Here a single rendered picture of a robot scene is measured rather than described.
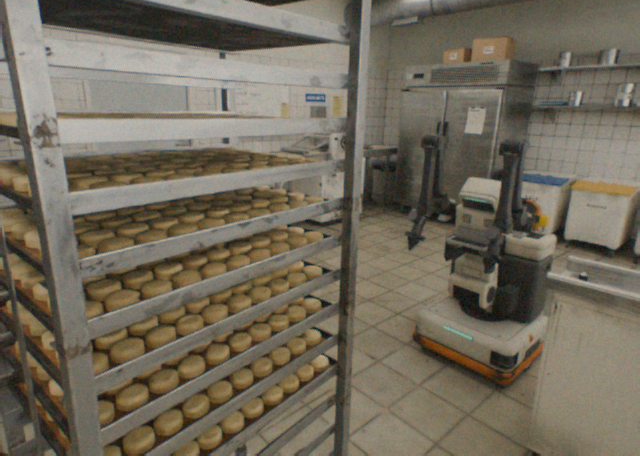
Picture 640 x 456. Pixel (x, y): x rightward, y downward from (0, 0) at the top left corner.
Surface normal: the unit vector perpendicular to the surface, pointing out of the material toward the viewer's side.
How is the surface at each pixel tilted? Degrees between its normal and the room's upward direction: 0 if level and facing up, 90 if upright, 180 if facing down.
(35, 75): 90
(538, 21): 90
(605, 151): 90
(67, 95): 90
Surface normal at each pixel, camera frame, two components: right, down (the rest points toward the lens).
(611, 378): -0.69, 0.18
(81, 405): 0.76, 0.20
